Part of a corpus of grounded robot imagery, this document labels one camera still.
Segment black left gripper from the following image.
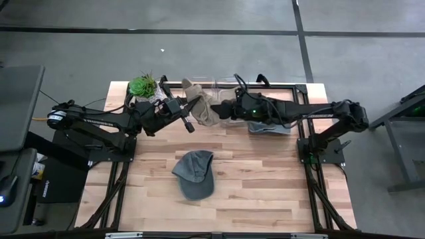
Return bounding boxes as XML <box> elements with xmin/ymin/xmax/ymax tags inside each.
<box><xmin>143</xmin><ymin>95</ymin><xmax>202</xmax><ymax>137</ymax></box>

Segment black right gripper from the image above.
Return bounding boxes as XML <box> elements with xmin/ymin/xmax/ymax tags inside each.
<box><xmin>211</xmin><ymin>91</ymin><xmax>264</xmax><ymax>121</ymax></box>

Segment khaki cloth hat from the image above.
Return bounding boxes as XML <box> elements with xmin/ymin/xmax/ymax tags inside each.
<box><xmin>181</xmin><ymin>78</ymin><xmax>222</xmax><ymax>127</ymax></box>

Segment blue-grey cap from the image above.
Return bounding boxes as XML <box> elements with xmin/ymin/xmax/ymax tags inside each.
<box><xmin>247</xmin><ymin>120</ymin><xmax>292</xmax><ymax>135</ymax></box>

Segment dark grey cap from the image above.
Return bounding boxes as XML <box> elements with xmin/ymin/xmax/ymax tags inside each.
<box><xmin>171</xmin><ymin>149</ymin><xmax>215</xmax><ymax>202</ymax></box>

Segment clear plastic bin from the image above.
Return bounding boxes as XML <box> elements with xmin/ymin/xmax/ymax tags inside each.
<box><xmin>211</xmin><ymin>77</ymin><xmax>248</xmax><ymax>129</ymax></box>
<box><xmin>177</xmin><ymin>76</ymin><xmax>213</xmax><ymax>126</ymax></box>

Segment white patterned plant pot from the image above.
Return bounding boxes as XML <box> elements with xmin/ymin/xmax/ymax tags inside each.
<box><xmin>134</xmin><ymin>85</ymin><xmax>167</xmax><ymax>104</ymax></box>

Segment green succulent plant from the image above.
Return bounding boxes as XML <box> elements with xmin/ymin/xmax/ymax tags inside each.
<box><xmin>128</xmin><ymin>70</ymin><xmax>158</xmax><ymax>99</ymax></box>

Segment black box white lettering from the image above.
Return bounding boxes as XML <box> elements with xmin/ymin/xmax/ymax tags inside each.
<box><xmin>35</xmin><ymin>155</ymin><xmax>90</xmax><ymax>204</ymax></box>

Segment dark grey desk top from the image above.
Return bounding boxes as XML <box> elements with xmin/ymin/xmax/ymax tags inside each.
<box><xmin>0</xmin><ymin>64</ymin><xmax>46</xmax><ymax>153</ymax></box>

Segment black metal stand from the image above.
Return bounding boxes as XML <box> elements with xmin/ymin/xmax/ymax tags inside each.
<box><xmin>368</xmin><ymin>84</ymin><xmax>425</xmax><ymax>194</ymax></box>

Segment black computer mouse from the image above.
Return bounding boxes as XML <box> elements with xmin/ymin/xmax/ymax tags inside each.
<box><xmin>0</xmin><ymin>174</ymin><xmax>19</xmax><ymax>208</ymax></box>

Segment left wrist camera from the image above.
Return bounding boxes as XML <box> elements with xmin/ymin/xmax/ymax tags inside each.
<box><xmin>165</xmin><ymin>98</ymin><xmax>182</xmax><ymax>116</ymax></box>

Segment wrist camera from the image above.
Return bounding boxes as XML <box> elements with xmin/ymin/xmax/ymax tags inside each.
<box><xmin>236</xmin><ymin>88</ymin><xmax>258</xmax><ymax>104</ymax></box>
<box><xmin>165</xmin><ymin>98</ymin><xmax>182</xmax><ymax>116</ymax></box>

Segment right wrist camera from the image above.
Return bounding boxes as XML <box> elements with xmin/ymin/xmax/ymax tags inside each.
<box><xmin>236</xmin><ymin>88</ymin><xmax>258</xmax><ymax>104</ymax></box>

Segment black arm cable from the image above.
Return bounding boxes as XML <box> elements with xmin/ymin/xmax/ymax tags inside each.
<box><xmin>233</xmin><ymin>73</ymin><xmax>249</xmax><ymax>93</ymax></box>

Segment black aluminium table frame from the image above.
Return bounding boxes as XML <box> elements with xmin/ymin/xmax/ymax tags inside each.
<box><xmin>75</xmin><ymin>74</ymin><xmax>358</xmax><ymax>234</ymax></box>

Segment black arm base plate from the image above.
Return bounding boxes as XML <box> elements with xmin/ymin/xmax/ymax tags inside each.
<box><xmin>52</xmin><ymin>128</ymin><xmax>137</xmax><ymax>164</ymax></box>
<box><xmin>296</xmin><ymin>137</ymin><xmax>347</xmax><ymax>166</ymax></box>

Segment silver bracket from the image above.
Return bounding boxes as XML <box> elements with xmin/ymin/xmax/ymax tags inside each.
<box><xmin>105</xmin><ymin>232</ymin><xmax>144</xmax><ymax>239</ymax></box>
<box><xmin>290</xmin><ymin>232</ymin><xmax>329</xmax><ymax>239</ymax></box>

